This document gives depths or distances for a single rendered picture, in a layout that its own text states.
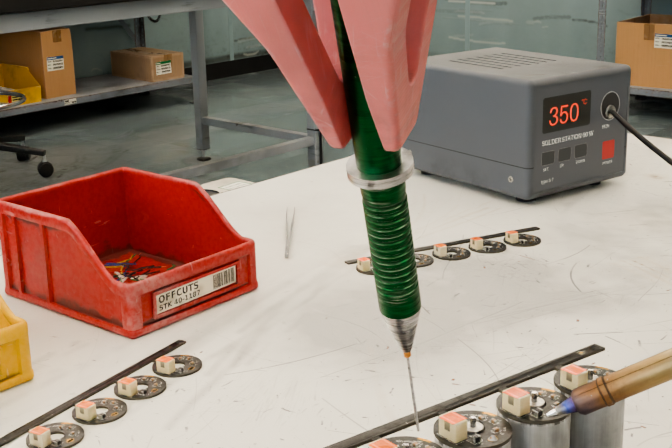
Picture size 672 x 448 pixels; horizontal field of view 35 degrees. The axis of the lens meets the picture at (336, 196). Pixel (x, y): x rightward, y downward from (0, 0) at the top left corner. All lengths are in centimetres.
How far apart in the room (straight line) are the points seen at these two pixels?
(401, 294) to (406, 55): 7
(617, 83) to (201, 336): 42
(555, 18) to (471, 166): 487
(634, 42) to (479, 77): 418
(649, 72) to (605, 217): 420
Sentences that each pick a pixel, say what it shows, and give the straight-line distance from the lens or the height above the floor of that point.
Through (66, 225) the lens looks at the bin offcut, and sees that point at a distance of 61.
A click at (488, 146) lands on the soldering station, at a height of 79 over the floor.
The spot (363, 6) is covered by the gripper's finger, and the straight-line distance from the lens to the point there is 21.
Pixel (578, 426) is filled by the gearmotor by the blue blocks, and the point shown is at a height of 80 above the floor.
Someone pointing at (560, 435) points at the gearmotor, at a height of 81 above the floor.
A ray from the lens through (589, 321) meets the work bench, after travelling 61.
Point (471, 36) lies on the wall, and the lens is 599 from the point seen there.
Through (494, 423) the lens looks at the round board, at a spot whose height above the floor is 81.
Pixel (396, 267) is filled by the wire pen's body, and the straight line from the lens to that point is 26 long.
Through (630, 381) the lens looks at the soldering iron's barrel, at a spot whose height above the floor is 84.
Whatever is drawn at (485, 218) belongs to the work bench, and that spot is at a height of 75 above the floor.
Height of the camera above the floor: 98
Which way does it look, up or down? 16 degrees down
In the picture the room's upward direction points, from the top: 1 degrees counter-clockwise
